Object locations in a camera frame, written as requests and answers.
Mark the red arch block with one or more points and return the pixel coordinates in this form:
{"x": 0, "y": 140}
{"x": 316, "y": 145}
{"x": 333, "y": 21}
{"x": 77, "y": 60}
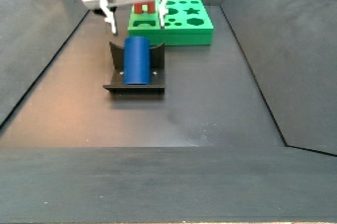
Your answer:
{"x": 145, "y": 7}

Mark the green shape sorter block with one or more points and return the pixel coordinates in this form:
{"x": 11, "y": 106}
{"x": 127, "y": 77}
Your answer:
{"x": 188, "y": 26}

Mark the blue oval cylinder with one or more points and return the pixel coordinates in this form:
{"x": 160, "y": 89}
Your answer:
{"x": 137, "y": 61}

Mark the black cradle fixture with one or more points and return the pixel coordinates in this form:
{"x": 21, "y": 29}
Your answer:
{"x": 157, "y": 71}

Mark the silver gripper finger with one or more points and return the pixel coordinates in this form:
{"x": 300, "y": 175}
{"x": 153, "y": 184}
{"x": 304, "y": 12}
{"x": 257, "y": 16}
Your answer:
{"x": 109, "y": 15}
{"x": 163, "y": 12}

